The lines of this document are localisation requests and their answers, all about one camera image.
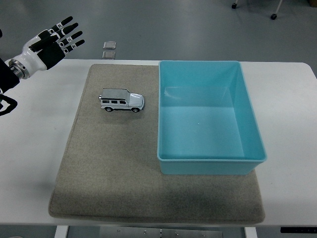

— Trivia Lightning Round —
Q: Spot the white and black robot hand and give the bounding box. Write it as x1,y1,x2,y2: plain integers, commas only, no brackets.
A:
20,16,85,71

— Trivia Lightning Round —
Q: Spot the white toy car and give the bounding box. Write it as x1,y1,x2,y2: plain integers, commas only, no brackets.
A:
98,88,145,114

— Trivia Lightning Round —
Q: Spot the light blue plastic box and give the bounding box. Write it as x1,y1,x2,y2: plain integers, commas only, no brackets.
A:
156,60,268,176

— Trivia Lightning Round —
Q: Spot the beige felt mat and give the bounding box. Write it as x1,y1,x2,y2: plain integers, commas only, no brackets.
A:
48,63,266,223

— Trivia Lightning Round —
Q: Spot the white table leg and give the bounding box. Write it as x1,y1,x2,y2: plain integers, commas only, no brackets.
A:
244,227,259,238
54,225,69,238

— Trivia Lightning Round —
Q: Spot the grey metal plate with screws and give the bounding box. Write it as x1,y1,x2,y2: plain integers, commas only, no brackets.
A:
99,226,223,238

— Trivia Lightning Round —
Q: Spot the black table control panel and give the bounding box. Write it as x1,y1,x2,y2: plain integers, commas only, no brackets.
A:
280,226,317,234

